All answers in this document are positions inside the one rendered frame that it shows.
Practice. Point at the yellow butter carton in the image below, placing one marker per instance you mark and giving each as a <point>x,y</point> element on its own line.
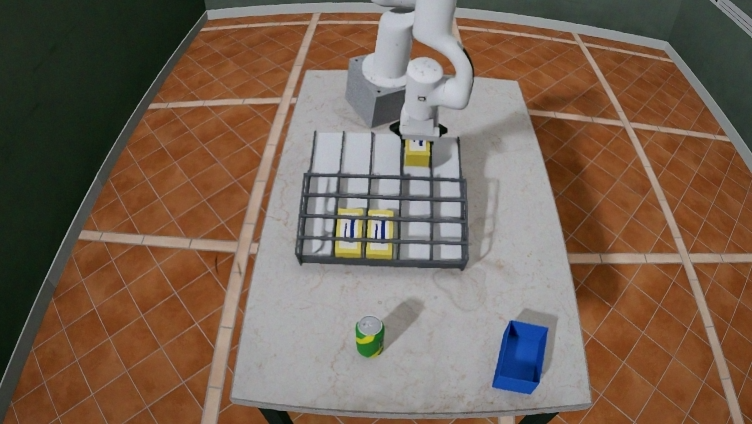
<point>349,228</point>
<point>379,230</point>
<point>417,153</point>

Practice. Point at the grey metal grid rack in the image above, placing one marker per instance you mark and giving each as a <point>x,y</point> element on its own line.
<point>409,209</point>

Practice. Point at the blue open box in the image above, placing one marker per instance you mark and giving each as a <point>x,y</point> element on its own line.
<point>522,358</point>

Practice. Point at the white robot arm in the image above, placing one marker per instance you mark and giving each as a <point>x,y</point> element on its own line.
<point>425,82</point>

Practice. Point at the green and yellow drink can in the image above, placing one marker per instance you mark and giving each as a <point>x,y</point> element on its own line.
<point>369,336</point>

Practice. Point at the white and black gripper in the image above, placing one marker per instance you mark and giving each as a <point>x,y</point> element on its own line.
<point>404,120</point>

